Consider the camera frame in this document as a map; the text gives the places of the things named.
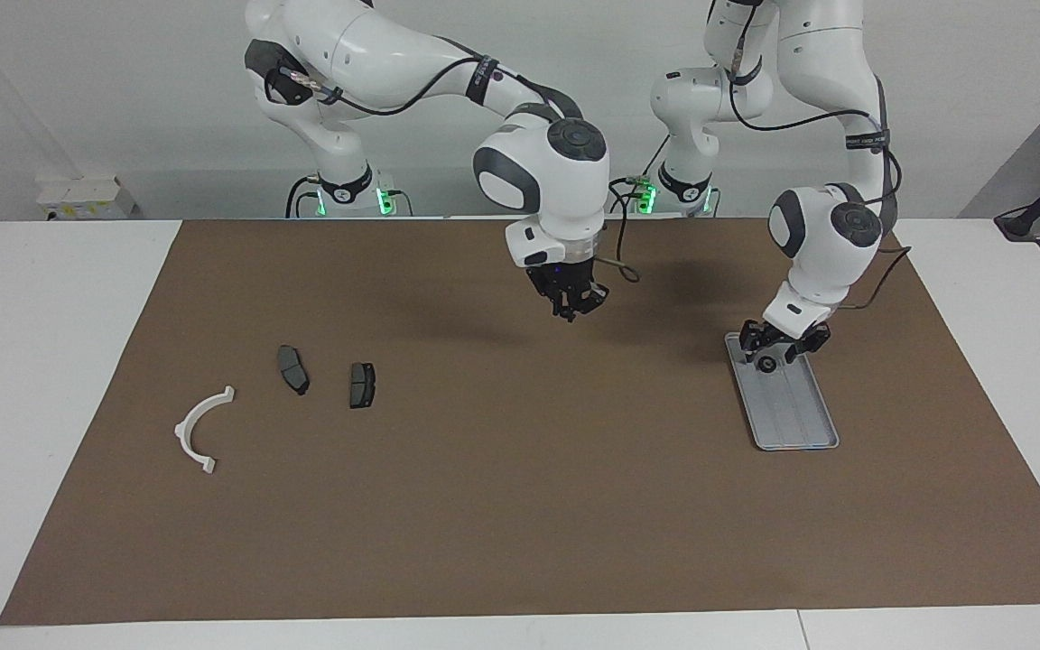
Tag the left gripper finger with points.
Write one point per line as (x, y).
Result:
(750, 341)
(813, 343)

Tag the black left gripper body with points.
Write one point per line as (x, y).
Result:
(786, 338)

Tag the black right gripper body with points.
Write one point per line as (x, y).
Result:
(565, 275)

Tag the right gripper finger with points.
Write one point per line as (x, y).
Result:
(592, 300)
(558, 304)

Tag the large black bearing gear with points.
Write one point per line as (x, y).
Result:
(766, 364)

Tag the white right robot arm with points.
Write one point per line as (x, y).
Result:
(556, 181)

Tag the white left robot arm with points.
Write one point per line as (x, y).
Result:
(831, 262)

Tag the silver metal tray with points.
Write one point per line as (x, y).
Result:
(795, 415)

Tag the brown table mat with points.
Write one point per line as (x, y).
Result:
(520, 496)

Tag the rectangular dark brake pad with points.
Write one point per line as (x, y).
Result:
(363, 386)

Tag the elongated dark brake pad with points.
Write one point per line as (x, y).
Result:
(292, 370)

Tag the white power strip box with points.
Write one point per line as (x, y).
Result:
(87, 197)

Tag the white curved plastic bracket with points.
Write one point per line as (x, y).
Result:
(181, 435)

